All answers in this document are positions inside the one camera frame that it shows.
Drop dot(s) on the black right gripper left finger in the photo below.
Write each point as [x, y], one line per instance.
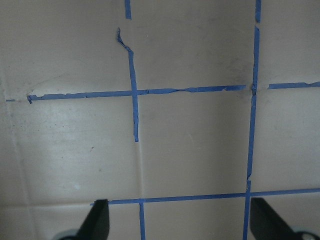
[96, 225]

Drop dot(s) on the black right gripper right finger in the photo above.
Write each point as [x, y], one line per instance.
[266, 224]

